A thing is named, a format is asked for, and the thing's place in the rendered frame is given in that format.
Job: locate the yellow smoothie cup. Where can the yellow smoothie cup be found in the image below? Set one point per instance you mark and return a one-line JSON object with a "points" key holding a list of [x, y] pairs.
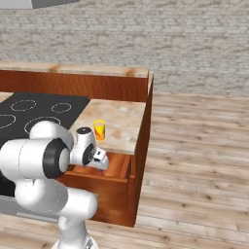
{"points": [[99, 131]]}

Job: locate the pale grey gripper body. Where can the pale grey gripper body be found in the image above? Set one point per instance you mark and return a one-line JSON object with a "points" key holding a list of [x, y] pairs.
{"points": [[100, 164]]}

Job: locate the black hob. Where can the black hob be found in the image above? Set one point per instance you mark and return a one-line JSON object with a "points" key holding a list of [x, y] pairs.
{"points": [[75, 104]]}

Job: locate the wooden kitchen island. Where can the wooden kitchen island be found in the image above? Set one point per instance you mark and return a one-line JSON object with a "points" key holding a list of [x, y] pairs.
{"points": [[81, 86]]}

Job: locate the open wooden drawer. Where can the open wooden drawer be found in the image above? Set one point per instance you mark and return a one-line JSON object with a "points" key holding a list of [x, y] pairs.
{"points": [[107, 194]]}

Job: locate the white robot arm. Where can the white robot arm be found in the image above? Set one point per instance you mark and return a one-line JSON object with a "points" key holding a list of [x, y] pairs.
{"points": [[32, 159]]}

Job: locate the grey oven front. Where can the grey oven front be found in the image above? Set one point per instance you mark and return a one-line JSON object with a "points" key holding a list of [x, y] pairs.
{"points": [[6, 205]]}

